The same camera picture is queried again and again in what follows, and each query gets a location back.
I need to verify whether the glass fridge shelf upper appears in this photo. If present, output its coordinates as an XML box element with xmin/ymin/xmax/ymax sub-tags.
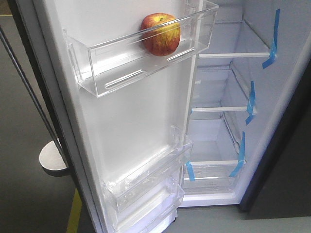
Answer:
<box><xmin>199</xmin><ymin>21</ymin><xmax>270</xmax><ymax>59</ymax></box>

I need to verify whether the blue tape right lower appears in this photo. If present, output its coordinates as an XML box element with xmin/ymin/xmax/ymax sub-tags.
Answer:
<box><xmin>229</xmin><ymin>131</ymin><xmax>245</xmax><ymax>177</ymax></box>

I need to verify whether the glass fridge shelf middle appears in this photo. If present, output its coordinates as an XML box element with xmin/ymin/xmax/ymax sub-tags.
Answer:
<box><xmin>190</xmin><ymin>69</ymin><xmax>251</xmax><ymax>114</ymax></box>

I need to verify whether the blue tape right middle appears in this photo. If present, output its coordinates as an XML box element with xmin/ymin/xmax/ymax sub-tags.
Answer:
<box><xmin>245</xmin><ymin>81</ymin><xmax>257</xmax><ymax>125</ymax></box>

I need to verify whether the clear door bin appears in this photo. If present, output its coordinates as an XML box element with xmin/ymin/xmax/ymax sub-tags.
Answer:
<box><xmin>115</xmin><ymin>177</ymin><xmax>185</xmax><ymax>233</ymax></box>
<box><xmin>102</xmin><ymin>125</ymin><xmax>193</xmax><ymax>213</ymax></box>
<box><xmin>63</xmin><ymin>0</ymin><xmax>218</xmax><ymax>97</ymax></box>

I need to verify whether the blue tape left lower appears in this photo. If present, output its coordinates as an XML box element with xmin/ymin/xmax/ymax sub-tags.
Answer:
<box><xmin>185</xmin><ymin>161</ymin><xmax>195</xmax><ymax>182</ymax></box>

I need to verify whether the glass fridge shelf lower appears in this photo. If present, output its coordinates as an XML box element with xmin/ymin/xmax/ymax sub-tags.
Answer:
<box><xmin>188</xmin><ymin>117</ymin><xmax>242</xmax><ymax>164</ymax></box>

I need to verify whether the glass fridge shelf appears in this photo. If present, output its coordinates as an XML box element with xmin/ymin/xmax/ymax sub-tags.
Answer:
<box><xmin>199</xmin><ymin>21</ymin><xmax>270</xmax><ymax>59</ymax></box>
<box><xmin>190</xmin><ymin>69</ymin><xmax>251</xmax><ymax>114</ymax></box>
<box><xmin>188</xmin><ymin>117</ymin><xmax>242</xmax><ymax>164</ymax></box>

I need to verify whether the blue tape right upper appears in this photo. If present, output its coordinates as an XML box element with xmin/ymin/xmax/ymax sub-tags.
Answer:
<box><xmin>262</xmin><ymin>9</ymin><xmax>280</xmax><ymax>69</ymax></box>

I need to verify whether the clear upper door bin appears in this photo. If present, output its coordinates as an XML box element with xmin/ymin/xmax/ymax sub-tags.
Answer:
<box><xmin>102</xmin><ymin>125</ymin><xmax>193</xmax><ymax>213</ymax></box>

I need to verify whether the silver stanchion post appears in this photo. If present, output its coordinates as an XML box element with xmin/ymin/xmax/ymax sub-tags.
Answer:
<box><xmin>0</xmin><ymin>29</ymin><xmax>70</xmax><ymax>177</ymax></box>

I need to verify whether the dark grey open fridge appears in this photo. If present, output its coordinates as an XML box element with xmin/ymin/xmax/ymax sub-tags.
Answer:
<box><xmin>182</xmin><ymin>0</ymin><xmax>311</xmax><ymax>208</ymax></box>

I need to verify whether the yellow floor tape line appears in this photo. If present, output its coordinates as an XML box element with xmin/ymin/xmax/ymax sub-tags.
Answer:
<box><xmin>66</xmin><ymin>189</ymin><xmax>82</xmax><ymax>233</ymax></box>

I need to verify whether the blue tape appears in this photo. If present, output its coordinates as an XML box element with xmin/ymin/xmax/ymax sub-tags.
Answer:
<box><xmin>185</xmin><ymin>161</ymin><xmax>195</xmax><ymax>182</ymax></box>
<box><xmin>229</xmin><ymin>131</ymin><xmax>245</xmax><ymax>177</ymax></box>
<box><xmin>245</xmin><ymin>81</ymin><xmax>257</xmax><ymax>125</ymax></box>
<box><xmin>262</xmin><ymin>9</ymin><xmax>280</xmax><ymax>69</ymax></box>

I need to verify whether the clear crisper drawer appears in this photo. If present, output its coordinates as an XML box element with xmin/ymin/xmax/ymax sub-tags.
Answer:
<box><xmin>183</xmin><ymin>162</ymin><xmax>242</xmax><ymax>195</ymax></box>

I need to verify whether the clear top door bin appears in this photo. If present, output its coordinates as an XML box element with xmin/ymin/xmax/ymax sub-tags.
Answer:
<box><xmin>63</xmin><ymin>0</ymin><xmax>218</xmax><ymax>97</ymax></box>

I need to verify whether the red yellow apple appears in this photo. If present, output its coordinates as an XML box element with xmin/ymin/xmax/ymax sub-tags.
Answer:
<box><xmin>140</xmin><ymin>13</ymin><xmax>181</xmax><ymax>56</ymax></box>

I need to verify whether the clear lower door bin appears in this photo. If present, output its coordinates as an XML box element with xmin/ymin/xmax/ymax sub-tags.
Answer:
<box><xmin>115</xmin><ymin>177</ymin><xmax>185</xmax><ymax>233</ymax></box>

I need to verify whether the white fridge door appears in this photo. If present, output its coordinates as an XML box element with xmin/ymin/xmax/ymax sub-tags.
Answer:
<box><xmin>14</xmin><ymin>0</ymin><xmax>207</xmax><ymax>233</ymax></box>

